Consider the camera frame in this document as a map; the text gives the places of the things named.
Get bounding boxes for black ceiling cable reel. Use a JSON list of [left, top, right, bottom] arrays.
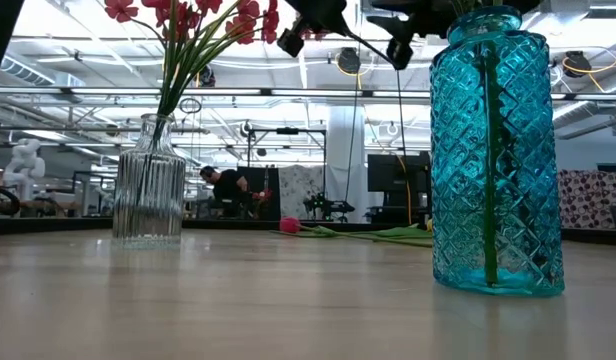
[[336, 47, 362, 75]]

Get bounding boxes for black monitor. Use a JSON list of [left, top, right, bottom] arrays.
[[366, 152, 432, 194]]

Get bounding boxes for white robot figure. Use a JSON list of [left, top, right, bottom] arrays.
[[1, 138, 47, 202]]

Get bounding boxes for purple dotted cloth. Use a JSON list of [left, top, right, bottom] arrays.
[[557, 168, 616, 230]]

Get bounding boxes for red artificial flower spray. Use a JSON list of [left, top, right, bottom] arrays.
[[157, 0, 281, 119], [103, 0, 224, 236]]

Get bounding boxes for clear ribbed glass vase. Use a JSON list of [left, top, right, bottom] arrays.
[[111, 113, 188, 250]]

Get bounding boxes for white artificial flower spray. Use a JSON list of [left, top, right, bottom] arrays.
[[451, 0, 504, 287]]

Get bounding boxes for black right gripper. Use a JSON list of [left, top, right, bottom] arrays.
[[366, 0, 539, 71]]

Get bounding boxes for white patterned cloth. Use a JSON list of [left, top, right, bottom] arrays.
[[278, 164, 325, 221]]

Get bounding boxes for cable reel with yellow cable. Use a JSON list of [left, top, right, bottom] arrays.
[[561, 49, 595, 79]]

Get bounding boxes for red artificial tulip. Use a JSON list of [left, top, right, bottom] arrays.
[[279, 216, 434, 249]]

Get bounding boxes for black stand frame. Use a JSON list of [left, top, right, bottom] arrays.
[[245, 127, 329, 221]]

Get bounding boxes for blue diamond-pattern glass vase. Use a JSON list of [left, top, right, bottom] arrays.
[[429, 5, 566, 298]]

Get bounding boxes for black wheeled cart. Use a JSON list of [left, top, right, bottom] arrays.
[[302, 192, 357, 224]]

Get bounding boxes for person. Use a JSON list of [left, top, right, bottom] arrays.
[[199, 165, 250, 220]]

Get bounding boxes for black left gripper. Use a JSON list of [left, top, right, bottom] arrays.
[[277, 0, 350, 59]]

